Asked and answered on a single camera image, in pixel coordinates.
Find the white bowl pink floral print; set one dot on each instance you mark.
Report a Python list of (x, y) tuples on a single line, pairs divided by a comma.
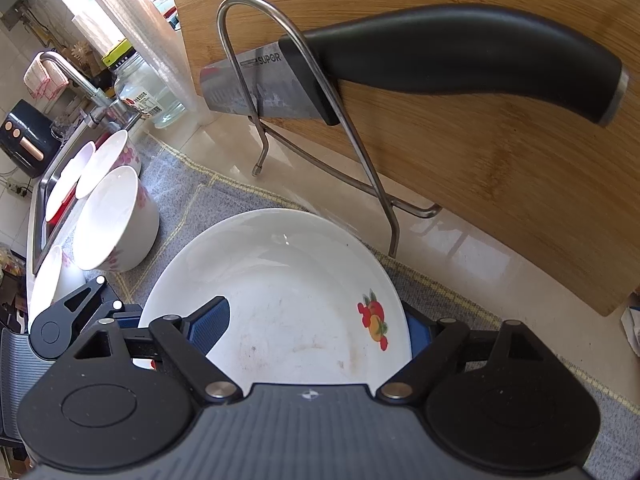
[(107, 155), (50, 285), (107, 220)]

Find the tall clear plastic wrap roll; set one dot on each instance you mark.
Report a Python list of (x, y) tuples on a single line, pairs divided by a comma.
[(165, 60)]

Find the white plate fruit print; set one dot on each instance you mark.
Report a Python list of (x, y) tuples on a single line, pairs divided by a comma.
[(300, 270)]

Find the glass jar yellow-green lid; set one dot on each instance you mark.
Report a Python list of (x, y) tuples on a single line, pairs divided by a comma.
[(150, 95)]

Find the small figurine pot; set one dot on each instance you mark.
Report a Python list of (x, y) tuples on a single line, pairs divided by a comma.
[(82, 55)]

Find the grey teal checked towel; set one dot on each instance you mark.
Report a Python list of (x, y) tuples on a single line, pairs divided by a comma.
[(615, 410)]

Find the white power strip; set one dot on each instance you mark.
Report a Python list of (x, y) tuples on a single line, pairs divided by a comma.
[(17, 190)]

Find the metal faucet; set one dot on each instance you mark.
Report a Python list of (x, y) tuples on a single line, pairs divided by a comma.
[(75, 77)]

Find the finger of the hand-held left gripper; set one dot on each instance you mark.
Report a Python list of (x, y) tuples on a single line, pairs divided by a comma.
[(127, 321)]

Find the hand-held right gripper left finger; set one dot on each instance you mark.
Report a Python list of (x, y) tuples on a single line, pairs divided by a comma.
[(210, 325)]

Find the bamboo cutting board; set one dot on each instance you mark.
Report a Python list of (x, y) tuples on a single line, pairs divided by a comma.
[(500, 185)]

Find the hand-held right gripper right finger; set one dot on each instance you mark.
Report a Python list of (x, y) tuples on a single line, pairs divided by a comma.
[(422, 335)]

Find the pink checked cloth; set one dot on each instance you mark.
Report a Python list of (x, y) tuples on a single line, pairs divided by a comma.
[(40, 80)]

